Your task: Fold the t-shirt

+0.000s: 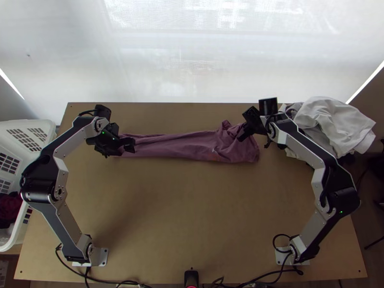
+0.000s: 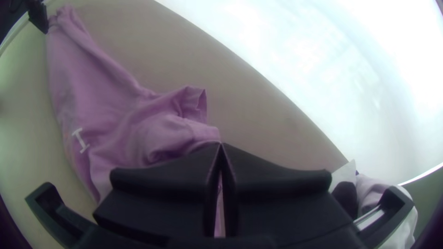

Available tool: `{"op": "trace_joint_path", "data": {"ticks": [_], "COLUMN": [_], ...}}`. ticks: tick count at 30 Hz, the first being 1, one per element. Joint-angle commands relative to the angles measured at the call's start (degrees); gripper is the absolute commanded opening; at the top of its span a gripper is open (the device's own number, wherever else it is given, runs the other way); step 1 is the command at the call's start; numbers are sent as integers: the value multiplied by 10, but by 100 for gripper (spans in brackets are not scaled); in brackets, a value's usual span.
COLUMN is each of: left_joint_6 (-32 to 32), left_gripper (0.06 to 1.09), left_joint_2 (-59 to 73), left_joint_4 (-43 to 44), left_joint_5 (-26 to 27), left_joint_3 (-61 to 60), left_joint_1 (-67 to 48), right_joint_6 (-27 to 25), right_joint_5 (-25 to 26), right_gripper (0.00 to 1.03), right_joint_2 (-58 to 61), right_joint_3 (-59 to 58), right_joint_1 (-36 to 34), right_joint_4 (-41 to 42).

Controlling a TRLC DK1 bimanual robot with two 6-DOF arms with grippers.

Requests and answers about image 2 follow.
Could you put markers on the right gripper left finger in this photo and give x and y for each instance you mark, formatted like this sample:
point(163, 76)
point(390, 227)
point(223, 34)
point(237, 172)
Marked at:
point(166, 200)

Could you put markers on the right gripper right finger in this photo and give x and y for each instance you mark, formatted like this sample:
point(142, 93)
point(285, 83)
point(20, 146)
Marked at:
point(283, 204)

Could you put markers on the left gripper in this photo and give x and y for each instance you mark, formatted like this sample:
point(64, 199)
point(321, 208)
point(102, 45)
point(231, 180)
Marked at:
point(37, 14)

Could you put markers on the mauve t-shirt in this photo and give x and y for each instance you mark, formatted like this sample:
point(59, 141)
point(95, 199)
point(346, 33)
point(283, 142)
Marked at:
point(110, 117)

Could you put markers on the heap of clothes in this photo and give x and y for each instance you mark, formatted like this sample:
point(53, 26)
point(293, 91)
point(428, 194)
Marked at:
point(373, 193)

